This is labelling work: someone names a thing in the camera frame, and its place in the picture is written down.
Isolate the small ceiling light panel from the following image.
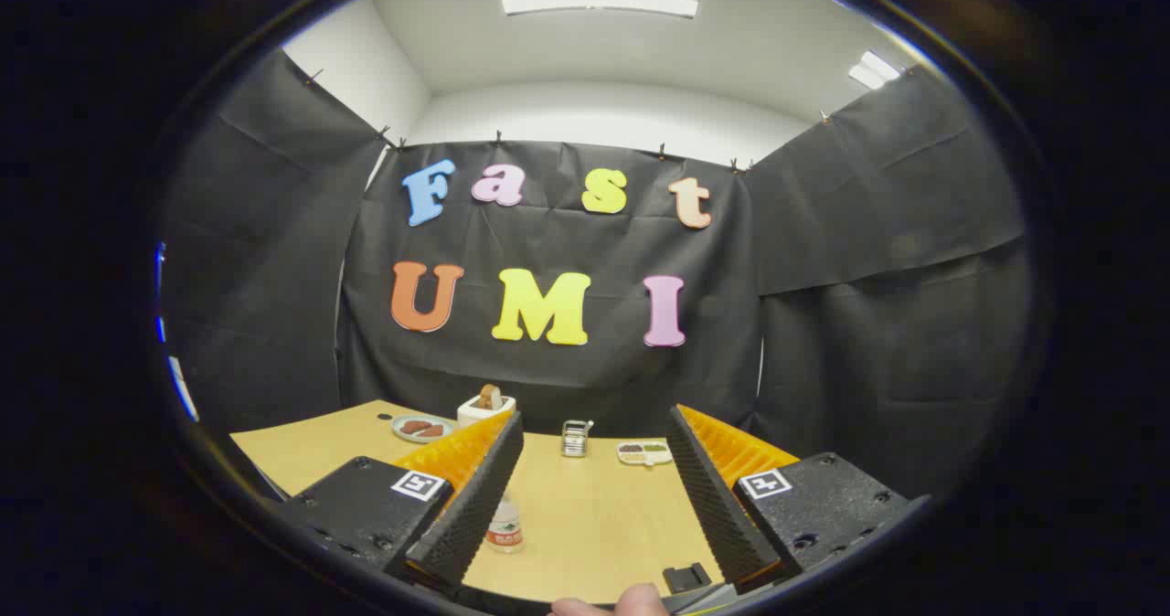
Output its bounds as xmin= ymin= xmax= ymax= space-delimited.
xmin=847 ymin=49 xmax=903 ymax=90

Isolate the pale green plate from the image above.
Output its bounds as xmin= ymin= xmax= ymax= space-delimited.
xmin=391 ymin=414 xmax=455 ymax=444

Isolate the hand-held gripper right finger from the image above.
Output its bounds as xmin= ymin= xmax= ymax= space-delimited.
xmin=665 ymin=404 xmax=933 ymax=595

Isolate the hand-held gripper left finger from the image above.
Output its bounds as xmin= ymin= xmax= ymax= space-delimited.
xmin=279 ymin=410 xmax=525 ymax=594

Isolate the white divided condiment tray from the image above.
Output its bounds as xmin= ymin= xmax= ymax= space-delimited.
xmin=616 ymin=441 xmax=675 ymax=467

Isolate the wooden table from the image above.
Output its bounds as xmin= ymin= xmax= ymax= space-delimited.
xmin=229 ymin=399 xmax=798 ymax=604

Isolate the white toaster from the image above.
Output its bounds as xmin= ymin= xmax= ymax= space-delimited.
xmin=457 ymin=395 xmax=517 ymax=430

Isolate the clear plastic juice bottle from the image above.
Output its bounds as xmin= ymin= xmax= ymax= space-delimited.
xmin=486 ymin=497 xmax=525 ymax=555

